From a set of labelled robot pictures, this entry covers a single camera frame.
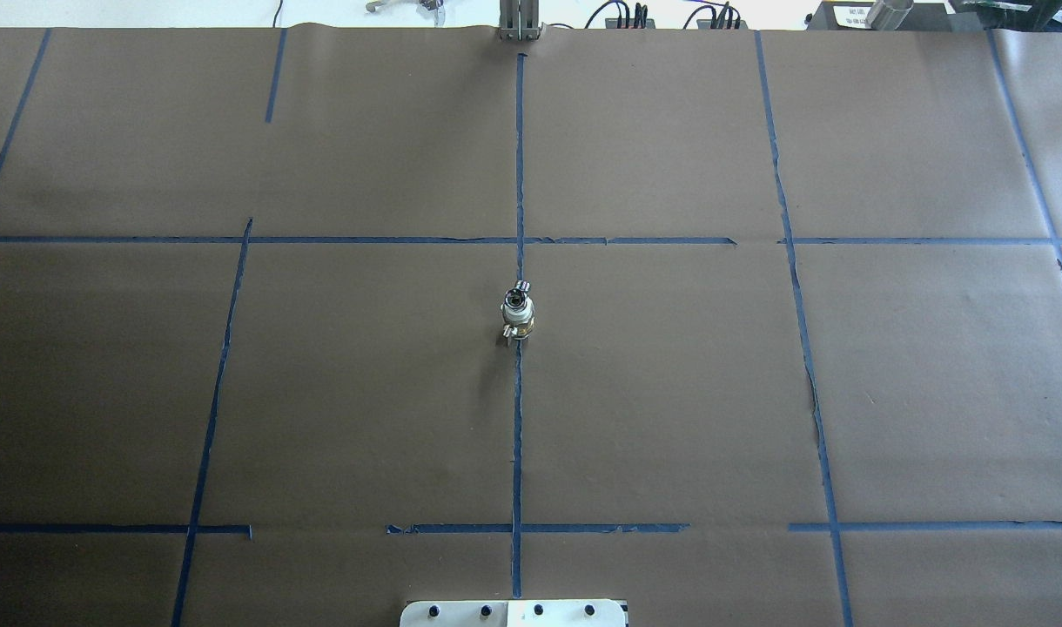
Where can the steel cylinder weight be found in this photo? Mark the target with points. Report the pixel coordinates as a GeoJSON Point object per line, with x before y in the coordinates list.
{"type": "Point", "coordinates": [886, 15]}

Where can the black box on desk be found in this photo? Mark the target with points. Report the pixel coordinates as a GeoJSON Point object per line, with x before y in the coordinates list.
{"type": "Point", "coordinates": [850, 15]}

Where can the aluminium frame post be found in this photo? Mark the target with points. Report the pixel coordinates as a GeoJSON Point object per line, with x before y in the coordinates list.
{"type": "Point", "coordinates": [519, 20]}

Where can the small chrome angle valve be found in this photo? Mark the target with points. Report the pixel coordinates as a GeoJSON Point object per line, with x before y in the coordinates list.
{"type": "Point", "coordinates": [517, 306]}

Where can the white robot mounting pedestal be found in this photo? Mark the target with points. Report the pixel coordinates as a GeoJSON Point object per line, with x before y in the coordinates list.
{"type": "Point", "coordinates": [516, 612]}

